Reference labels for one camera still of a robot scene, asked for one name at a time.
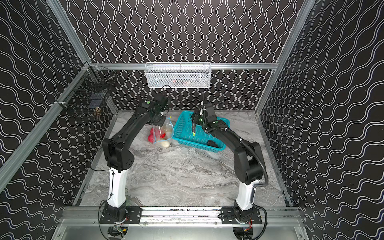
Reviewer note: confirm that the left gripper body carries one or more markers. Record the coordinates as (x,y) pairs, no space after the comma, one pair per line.
(162,120)

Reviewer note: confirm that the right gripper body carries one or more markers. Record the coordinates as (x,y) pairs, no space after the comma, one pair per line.
(197,119)

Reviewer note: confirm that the clear zip top bag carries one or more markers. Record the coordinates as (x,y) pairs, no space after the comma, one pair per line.
(160,130)

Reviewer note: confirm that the dark red apple toy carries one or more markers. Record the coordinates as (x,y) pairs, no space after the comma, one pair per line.
(151,138)

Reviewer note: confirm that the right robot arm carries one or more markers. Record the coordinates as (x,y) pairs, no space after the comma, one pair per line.
(249,164)

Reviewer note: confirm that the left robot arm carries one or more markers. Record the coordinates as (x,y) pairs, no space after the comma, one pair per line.
(119,157)

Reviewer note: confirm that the teal plastic basket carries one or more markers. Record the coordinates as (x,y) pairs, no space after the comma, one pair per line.
(183,134)

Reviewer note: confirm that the clear wall basket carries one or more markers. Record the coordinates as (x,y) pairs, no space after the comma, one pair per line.
(178,75)

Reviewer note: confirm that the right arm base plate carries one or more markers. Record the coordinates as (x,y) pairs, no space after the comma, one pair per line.
(234,215)

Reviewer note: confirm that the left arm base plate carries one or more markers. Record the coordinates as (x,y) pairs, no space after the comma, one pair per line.
(122,215)

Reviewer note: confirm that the aluminium front rail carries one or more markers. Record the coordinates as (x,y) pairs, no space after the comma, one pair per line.
(180,223)

